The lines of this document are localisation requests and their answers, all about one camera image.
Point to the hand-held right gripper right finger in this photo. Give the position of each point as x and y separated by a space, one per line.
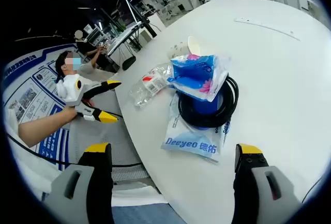
258 195

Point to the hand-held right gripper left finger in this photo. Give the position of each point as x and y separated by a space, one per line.
77 195

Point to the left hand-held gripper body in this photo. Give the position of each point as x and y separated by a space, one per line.
73 92

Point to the crushed clear plastic bottle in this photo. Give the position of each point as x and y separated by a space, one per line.
147 87

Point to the white and blue wipes pack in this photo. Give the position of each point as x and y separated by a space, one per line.
191 141

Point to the white paper cup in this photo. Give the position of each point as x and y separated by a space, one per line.
183 48

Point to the blue tissue pack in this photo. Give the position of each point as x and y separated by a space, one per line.
196 76

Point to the black chair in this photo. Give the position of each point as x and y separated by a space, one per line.
128 63

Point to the person's white shirt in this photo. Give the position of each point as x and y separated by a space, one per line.
137 195

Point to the person's blue jeans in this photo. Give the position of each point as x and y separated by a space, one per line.
144 215

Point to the white table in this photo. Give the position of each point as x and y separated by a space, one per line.
271 92

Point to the blue and white wall poster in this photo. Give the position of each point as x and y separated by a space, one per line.
33 97

